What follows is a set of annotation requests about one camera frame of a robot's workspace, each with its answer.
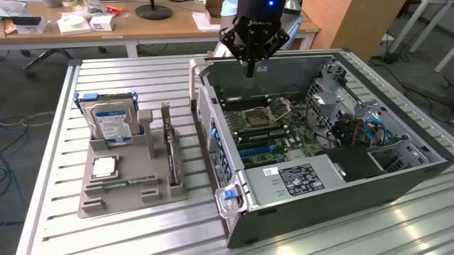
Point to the metal socket cover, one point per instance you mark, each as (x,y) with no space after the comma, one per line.
(280,107)

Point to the green RAM stick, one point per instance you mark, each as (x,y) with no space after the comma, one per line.
(118,183)

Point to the silver CPU chip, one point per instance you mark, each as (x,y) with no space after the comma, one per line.
(104,167)

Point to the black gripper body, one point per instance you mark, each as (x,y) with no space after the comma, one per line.
(259,16)

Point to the white paper stack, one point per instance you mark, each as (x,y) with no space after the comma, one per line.
(203,24)

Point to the CPU socket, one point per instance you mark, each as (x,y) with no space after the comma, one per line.
(255,119)

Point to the silver chipset heat sink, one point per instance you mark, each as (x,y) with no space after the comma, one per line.
(296,155)

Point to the red orange booklet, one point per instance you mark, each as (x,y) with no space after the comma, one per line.
(9,27)

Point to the white table frame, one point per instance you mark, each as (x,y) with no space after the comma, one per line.
(407,25)

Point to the open dark grey PC case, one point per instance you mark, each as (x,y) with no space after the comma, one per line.
(319,215)

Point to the blue case latch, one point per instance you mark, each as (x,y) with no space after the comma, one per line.
(227,194)

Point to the green motherboard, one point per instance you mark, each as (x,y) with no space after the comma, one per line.
(300,138)

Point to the white box black top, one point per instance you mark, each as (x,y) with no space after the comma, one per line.
(29,28)

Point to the blue card retainer clips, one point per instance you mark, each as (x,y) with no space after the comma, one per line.
(213,132)

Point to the hard disk with blue caddy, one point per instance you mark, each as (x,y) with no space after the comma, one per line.
(109,125)

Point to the black round lamp base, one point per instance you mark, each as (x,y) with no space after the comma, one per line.
(152,12)

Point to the white square holder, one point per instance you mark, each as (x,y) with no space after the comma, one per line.
(72,25)

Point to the silver metal drive bracket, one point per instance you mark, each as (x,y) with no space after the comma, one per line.
(403,151)

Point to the red packet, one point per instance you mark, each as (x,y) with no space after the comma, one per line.
(114,10)

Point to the small white labelled box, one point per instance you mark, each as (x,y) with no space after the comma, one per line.
(101,22)

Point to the black plastic air duct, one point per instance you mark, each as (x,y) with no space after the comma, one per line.
(354,164)

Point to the wooden office desk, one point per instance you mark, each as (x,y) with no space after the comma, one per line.
(167,26)
(49,38)

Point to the grey power supply unit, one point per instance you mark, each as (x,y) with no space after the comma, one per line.
(269,188)

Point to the grey parts rack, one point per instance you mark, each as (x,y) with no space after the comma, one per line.
(141,170)

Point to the dark bag of parts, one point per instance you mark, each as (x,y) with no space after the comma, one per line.
(94,6)

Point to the black power adapter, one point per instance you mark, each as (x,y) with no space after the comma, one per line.
(390,58)

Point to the silver perforated disk bay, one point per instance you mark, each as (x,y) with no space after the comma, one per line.
(329,102)

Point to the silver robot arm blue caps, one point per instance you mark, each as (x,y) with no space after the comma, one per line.
(221,51)

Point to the blue expansion slot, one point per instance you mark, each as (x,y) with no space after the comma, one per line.
(256,152)

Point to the white paper sheets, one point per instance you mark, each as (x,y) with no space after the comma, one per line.
(8,12)

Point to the brown cardboard box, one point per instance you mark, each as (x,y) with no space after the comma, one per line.
(212,8)

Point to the low profile graphics card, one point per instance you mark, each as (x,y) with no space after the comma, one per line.
(173,159)

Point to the black chair base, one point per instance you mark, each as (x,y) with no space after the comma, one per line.
(38,59)

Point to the wooden cabinet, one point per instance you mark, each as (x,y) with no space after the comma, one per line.
(368,32)

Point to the RAM stick with white labels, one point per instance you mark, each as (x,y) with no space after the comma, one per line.
(261,135)

